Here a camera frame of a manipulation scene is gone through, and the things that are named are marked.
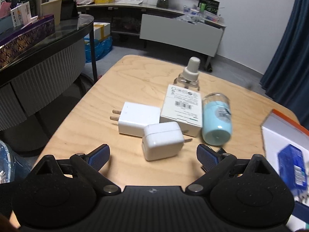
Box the clear liquid refill bottle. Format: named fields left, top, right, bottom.
left=173, top=57, right=201, bottom=92

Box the dark blue curtain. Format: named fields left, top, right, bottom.
left=260, top=0, right=309, bottom=128

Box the blue plastic bag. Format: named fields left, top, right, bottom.
left=84, top=36, right=113, bottom=63

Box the orange white cardboard box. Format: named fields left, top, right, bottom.
left=261, top=109, right=308, bottom=231

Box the white folding-prong charger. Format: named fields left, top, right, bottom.
left=142, top=122, right=192, bottom=161

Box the light blue cylindrical bottle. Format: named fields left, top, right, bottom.
left=202, top=93, right=233, bottom=147

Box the black round side table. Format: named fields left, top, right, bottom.
left=1, top=14, right=94, bottom=157

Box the white two-prong charger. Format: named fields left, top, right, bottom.
left=110, top=102, right=161, bottom=137

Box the black green display box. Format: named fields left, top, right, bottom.
left=198, top=0, right=219, bottom=15

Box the white barcode carton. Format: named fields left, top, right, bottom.
left=160, top=84, right=203, bottom=137

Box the blue tin box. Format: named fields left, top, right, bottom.
left=278, top=145, right=307, bottom=196

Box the white yellow-taped carton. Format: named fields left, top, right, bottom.
left=93, top=22, right=110, bottom=41

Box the white tv cabinet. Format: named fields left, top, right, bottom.
left=77, top=3, right=226, bottom=72

